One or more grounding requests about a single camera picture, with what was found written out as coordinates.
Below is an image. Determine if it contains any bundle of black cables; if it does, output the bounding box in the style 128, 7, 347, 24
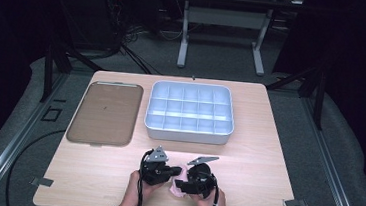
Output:
97, 0, 169, 77

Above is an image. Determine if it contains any pink sock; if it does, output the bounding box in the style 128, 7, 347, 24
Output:
168, 162, 191, 199

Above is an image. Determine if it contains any left hand-held gripper black cable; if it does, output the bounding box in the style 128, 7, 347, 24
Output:
130, 147, 155, 206

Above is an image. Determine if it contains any hand-held gripper black cable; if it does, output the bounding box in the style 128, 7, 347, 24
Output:
206, 174, 223, 206
130, 147, 155, 206

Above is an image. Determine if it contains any person's left hand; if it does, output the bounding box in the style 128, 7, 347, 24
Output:
117, 168, 166, 206

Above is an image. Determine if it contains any black metal stand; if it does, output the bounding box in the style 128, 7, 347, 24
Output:
262, 59, 330, 131
39, 32, 109, 109

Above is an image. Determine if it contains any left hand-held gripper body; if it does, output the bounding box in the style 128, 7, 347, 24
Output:
138, 143, 176, 188

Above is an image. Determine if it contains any white desk with metal legs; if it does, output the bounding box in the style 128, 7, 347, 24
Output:
156, 0, 310, 80

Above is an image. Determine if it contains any grey metal table bracket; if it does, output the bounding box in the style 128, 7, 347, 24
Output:
283, 197, 309, 206
28, 176, 55, 189

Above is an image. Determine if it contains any brown tray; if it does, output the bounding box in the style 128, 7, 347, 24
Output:
65, 78, 145, 149

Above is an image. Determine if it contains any metal floor rail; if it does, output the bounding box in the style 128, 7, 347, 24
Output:
0, 66, 71, 206
291, 94, 366, 206

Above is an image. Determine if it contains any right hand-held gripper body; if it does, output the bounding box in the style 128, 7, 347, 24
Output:
184, 154, 220, 201

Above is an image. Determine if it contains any right hand-held gripper black cable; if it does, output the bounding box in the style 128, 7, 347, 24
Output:
206, 174, 223, 206

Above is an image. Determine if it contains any white divided organizer box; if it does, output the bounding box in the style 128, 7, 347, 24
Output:
142, 78, 239, 147

